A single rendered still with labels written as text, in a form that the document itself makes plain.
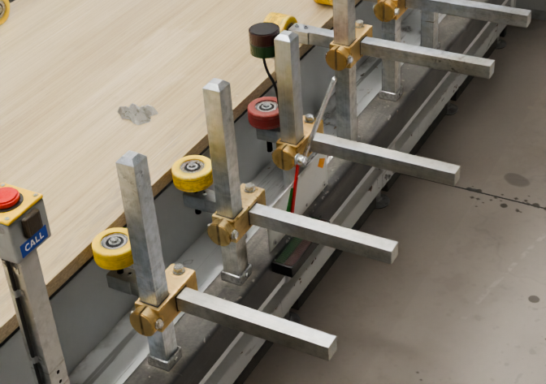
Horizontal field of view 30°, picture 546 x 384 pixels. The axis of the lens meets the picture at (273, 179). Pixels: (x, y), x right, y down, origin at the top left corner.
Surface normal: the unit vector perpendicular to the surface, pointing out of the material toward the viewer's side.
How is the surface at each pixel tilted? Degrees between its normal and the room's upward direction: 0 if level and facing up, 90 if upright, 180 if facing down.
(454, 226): 0
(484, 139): 0
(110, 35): 0
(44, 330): 90
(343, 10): 90
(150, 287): 90
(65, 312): 90
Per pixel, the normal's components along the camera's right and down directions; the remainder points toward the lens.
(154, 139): -0.06, -0.82
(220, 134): -0.48, 0.52
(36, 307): 0.87, 0.23
